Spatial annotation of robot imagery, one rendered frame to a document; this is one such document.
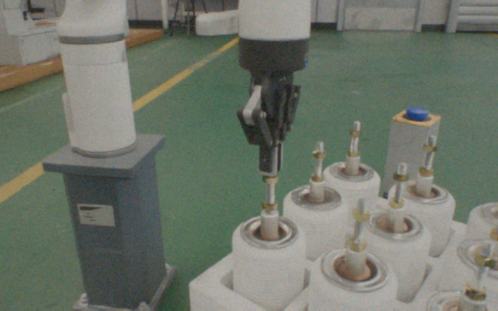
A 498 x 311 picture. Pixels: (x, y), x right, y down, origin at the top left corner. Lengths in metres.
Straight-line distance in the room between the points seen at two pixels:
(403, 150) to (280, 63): 0.45
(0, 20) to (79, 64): 2.32
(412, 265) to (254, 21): 0.36
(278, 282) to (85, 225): 0.34
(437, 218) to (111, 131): 0.50
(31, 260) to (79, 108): 0.46
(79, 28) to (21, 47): 2.29
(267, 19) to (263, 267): 0.29
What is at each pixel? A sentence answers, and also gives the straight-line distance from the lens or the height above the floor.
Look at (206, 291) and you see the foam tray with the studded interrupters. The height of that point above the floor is 0.18.
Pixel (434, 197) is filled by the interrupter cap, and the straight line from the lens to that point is 0.67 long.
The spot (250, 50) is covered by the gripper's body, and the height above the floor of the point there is 0.49.
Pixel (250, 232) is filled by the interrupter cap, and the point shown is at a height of 0.25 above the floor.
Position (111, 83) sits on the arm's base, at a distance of 0.64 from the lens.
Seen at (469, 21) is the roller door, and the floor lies 0.13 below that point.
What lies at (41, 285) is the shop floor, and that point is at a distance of 0.94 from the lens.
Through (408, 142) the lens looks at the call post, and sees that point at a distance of 0.82.
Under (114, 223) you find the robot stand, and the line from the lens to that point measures 0.69.
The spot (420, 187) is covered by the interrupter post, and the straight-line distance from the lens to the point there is 0.67.
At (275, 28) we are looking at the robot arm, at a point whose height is 0.51.
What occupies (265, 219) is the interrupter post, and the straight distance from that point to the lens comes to 0.52.
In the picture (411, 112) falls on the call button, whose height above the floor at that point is 0.33.
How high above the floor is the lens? 0.55
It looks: 23 degrees down
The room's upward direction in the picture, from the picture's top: straight up
